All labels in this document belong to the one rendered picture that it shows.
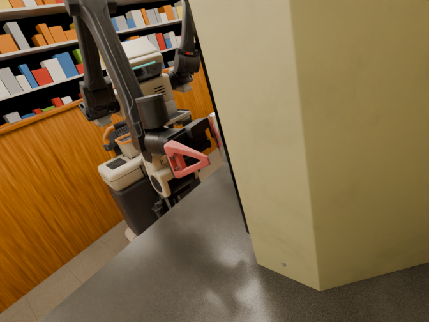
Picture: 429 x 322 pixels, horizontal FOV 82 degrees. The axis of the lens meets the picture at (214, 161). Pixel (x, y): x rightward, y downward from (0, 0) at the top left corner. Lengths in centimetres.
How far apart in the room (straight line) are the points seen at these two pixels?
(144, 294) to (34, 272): 199
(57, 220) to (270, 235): 210
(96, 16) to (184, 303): 63
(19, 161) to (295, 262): 203
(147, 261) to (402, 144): 49
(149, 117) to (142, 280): 32
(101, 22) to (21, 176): 168
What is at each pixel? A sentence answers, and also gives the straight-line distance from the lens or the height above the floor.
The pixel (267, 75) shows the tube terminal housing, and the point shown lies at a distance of 27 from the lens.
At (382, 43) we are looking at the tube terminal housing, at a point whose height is 127.
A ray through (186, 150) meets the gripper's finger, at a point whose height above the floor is 117.
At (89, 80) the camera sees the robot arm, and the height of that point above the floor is 129.
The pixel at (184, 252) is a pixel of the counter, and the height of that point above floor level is 94.
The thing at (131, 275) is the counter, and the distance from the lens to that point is 57.
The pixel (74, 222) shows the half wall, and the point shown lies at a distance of 242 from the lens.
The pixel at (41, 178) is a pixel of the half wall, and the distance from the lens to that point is 226.
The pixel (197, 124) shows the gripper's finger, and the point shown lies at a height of 118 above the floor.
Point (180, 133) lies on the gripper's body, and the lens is 47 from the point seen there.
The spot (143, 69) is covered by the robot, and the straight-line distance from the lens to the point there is 115.
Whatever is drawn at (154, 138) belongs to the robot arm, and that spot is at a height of 116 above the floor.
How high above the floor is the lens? 131
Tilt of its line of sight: 26 degrees down
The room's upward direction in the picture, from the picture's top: 16 degrees counter-clockwise
